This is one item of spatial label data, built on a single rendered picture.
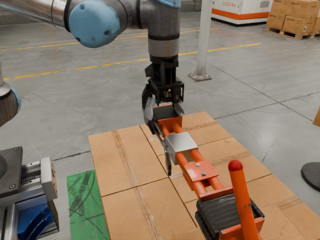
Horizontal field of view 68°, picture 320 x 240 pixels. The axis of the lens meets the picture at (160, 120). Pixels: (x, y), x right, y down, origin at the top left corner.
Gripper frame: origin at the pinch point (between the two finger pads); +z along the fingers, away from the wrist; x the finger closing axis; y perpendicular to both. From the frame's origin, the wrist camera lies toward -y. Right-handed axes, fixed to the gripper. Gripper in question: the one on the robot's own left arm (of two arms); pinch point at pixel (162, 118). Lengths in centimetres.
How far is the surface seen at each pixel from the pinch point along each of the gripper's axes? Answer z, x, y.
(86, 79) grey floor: 121, -16, -339
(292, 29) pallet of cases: 108, 530, -452
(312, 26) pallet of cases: 99, 569, -429
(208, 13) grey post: 21, 172, -280
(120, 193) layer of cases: 66, -13, -34
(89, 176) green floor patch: 120, -32, -108
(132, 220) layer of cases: 66, -11, -15
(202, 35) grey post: 53, 166, -280
